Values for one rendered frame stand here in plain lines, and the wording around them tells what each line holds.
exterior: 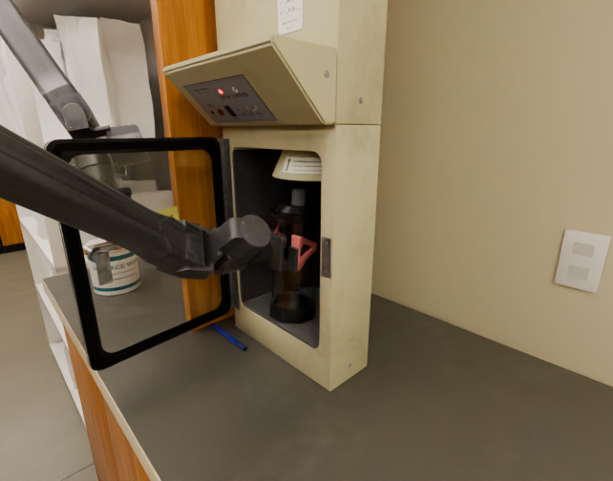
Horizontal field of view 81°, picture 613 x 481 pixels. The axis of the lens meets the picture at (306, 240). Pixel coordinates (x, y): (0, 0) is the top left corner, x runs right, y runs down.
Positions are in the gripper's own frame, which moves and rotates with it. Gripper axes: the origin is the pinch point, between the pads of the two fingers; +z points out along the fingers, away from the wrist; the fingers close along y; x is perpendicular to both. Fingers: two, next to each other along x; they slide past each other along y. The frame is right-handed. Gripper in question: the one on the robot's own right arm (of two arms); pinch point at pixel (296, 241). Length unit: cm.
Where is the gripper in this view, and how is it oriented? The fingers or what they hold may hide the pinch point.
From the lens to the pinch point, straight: 74.4
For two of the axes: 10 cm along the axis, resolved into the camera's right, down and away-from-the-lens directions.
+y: -7.3, -2.0, 6.5
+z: 6.8, -1.4, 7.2
